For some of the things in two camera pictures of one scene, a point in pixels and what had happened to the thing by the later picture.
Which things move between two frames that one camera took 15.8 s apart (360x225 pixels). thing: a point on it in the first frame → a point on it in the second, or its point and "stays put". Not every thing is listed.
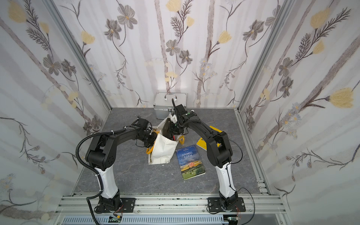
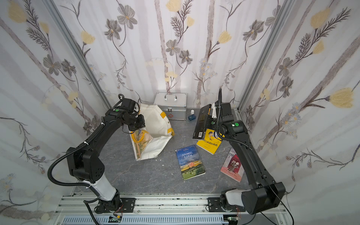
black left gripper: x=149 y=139 → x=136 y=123
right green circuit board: x=230 y=218 stays put
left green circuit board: x=115 y=219 stays put
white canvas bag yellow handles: x=163 y=147 → x=149 y=141
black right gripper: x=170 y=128 → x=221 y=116
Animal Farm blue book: x=190 y=162 stays put
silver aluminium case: x=163 y=103 stays put
